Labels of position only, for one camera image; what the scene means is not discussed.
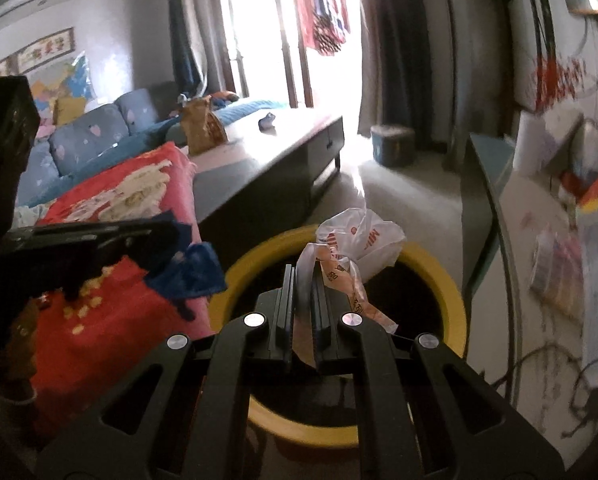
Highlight dark blue curtain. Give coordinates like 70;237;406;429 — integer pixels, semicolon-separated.
169;0;215;98

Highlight dark coffee table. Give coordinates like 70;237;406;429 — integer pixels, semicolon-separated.
189;110;345;236

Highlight red floral blanket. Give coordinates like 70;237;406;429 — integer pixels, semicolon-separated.
9;141;215;441

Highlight framed wall calligraphy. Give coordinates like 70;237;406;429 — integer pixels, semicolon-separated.
16;27;75;73

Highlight dark glass television stand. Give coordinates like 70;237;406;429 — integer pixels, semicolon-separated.
461;132;524;411

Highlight brown paper bag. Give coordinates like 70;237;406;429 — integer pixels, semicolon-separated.
179;95;228;156

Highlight white printed plastic bag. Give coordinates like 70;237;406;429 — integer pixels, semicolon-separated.
296;207;407;336

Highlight blue snack wrapper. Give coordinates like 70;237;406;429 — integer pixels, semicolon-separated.
146;210;227;321

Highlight white paper roll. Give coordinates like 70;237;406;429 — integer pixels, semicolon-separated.
511;110;547;176

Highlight dark grey curtain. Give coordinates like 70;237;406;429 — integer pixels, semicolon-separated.
356;0;452;146

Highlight colourful wall map poster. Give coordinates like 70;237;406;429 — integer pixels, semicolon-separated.
29;52;97;126

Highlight red artificial flowers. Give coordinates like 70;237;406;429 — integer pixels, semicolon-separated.
534;55;586;111

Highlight blue storage stool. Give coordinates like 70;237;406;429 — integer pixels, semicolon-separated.
370;124;416;167

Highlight yellow rimmed black bin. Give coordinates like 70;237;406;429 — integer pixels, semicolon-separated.
206;225;467;448

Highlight hanging colourful clothes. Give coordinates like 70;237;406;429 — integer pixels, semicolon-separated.
293;0;352;56

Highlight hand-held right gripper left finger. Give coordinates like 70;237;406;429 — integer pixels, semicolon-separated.
34;262;300;480

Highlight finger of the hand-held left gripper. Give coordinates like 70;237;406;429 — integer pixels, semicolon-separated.
104;217;181;278

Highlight blue patterned sofa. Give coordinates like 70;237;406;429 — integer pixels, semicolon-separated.
9;87;290;211

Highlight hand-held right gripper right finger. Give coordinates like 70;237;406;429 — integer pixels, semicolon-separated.
311;270;564;480

